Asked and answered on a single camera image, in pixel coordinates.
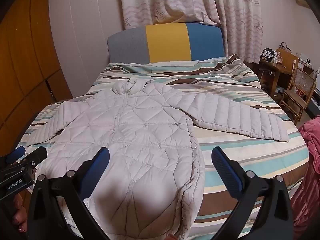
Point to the pink blanket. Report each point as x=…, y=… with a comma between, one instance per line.
x=308, y=155

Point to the wooden wardrobe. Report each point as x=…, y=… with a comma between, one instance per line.
x=25, y=55

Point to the printed curtain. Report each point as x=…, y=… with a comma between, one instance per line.
x=240, y=17

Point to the grey yellow blue headboard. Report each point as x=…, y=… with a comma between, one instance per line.
x=165, y=42

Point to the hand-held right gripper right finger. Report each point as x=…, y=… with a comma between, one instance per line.
x=225, y=171

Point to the wooden desk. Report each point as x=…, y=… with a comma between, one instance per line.
x=275, y=68

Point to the white quilted jacket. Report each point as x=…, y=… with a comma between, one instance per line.
x=140, y=140

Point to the striped bed cover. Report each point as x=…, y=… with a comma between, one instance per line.
x=250, y=155

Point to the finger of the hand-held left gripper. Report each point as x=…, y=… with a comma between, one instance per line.
x=15, y=153
x=35, y=157

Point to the rattan chair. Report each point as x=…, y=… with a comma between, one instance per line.
x=300, y=92

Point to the round tin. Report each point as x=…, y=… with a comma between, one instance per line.
x=267, y=56

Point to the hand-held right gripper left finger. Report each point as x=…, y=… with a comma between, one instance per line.
x=96, y=171

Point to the air conditioner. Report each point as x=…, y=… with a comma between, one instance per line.
x=302, y=1

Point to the printed pillow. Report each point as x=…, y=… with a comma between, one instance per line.
x=185, y=10

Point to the person's left hand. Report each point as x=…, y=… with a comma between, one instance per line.
x=20, y=212

